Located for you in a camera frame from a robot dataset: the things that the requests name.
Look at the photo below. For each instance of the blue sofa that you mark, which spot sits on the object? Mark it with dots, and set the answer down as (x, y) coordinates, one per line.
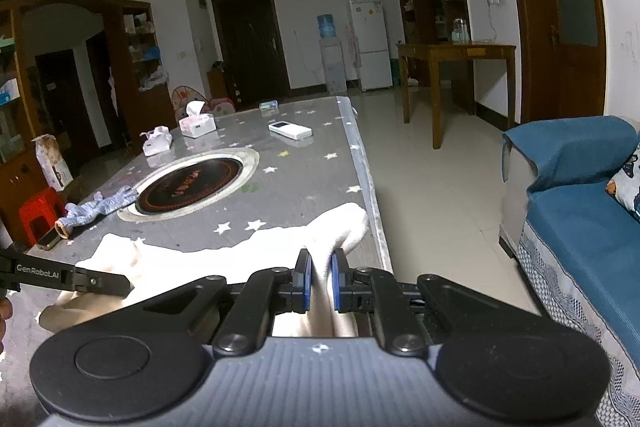
(576, 247)

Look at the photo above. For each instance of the polka dot play tent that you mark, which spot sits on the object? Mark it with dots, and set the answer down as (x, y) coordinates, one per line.
(183, 95)

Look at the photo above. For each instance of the water dispenser with blue bottle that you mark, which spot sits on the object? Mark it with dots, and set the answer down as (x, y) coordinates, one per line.
(331, 56)

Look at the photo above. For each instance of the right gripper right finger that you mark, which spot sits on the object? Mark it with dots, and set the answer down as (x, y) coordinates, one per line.
(377, 294)

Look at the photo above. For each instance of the black smartphone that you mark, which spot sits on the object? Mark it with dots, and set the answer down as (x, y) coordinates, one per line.
(49, 240)

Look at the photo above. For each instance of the small clear plastic box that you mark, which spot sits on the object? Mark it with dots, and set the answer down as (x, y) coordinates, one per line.
(269, 107)

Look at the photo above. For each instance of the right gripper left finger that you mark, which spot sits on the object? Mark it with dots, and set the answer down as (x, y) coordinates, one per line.
(248, 309)

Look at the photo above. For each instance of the blue knit work glove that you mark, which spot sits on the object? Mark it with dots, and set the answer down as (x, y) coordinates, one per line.
(77, 216)

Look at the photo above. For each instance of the pink tissue box left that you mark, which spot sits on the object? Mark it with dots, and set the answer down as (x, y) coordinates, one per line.
(157, 141)

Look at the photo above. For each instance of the white refrigerator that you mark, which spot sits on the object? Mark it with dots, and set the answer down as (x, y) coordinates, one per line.
(372, 52)

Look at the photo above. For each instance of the butterfly print pillow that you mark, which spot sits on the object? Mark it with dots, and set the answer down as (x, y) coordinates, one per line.
(624, 186)

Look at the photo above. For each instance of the dark wooden display cabinet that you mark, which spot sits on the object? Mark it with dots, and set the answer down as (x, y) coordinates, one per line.
(90, 71)

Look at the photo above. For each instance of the person's left hand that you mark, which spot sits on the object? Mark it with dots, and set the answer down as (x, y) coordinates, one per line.
(6, 312)

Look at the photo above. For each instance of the pink tissue box with tissue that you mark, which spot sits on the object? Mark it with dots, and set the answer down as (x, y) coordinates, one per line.
(196, 123)

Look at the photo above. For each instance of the cream white sweatshirt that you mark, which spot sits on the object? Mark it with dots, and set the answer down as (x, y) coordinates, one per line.
(153, 270)

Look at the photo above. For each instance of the white paper bag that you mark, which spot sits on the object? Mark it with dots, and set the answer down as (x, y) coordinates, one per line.
(52, 163)

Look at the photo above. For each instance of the white remote control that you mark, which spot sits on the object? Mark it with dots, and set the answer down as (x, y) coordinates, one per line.
(290, 131)

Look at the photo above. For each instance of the red plastic stool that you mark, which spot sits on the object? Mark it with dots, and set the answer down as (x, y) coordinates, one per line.
(39, 213)

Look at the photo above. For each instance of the round black induction cooktop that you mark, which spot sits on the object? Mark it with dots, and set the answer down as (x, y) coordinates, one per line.
(190, 184)

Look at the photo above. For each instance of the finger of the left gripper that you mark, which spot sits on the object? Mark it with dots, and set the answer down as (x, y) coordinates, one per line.
(101, 283)

